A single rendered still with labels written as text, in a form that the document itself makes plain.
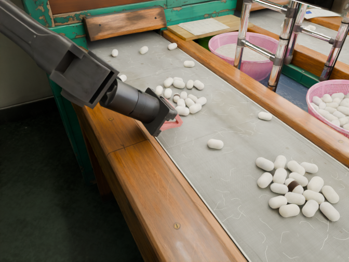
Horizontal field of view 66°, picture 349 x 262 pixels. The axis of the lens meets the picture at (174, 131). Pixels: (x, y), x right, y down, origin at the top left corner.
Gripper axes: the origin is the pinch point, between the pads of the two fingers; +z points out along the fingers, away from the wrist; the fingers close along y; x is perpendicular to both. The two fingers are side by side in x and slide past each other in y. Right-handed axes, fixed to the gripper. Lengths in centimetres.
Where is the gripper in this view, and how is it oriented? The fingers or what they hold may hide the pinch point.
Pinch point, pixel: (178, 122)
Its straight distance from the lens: 61.6
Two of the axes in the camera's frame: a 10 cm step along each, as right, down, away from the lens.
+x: -5.7, 7.9, 2.4
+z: 6.7, 2.7, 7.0
